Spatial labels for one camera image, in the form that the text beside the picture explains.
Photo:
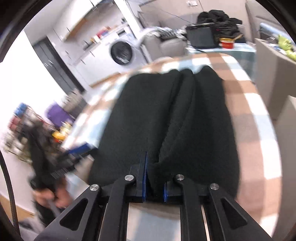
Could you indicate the black clothes pile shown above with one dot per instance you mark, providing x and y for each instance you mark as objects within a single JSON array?
[{"x": 226, "y": 27}]

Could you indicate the white washing machine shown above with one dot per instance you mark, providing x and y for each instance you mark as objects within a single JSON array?
[{"x": 126, "y": 53}]

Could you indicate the red round tin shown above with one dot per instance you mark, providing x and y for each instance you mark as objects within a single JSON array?
[{"x": 226, "y": 43}]

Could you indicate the grey sofa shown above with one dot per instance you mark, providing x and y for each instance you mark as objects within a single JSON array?
[{"x": 157, "y": 47}]

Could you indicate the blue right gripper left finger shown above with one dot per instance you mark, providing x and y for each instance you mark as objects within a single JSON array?
[{"x": 138, "y": 192}]

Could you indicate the person's left hand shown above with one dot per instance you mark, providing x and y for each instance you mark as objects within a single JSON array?
[{"x": 61, "y": 197}]

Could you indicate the green cloth item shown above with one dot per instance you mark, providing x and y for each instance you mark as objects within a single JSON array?
[{"x": 286, "y": 46}]

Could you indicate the checkered table cloth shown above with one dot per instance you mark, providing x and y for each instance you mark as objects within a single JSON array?
[{"x": 259, "y": 191}]

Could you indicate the purple bag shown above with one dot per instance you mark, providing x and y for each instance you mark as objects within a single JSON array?
[{"x": 58, "y": 116}]

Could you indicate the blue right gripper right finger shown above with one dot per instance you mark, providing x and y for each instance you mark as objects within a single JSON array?
[{"x": 173, "y": 192}]

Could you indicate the black knit sweater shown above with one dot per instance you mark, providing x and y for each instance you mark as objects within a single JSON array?
[{"x": 180, "y": 121}]

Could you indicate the woven laundry basket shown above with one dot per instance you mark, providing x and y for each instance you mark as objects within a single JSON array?
[{"x": 74, "y": 103}]

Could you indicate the wooden shoe rack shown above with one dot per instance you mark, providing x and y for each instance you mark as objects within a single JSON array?
[{"x": 15, "y": 140}]

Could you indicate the beige cabinet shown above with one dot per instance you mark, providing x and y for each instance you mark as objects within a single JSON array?
[{"x": 274, "y": 78}]

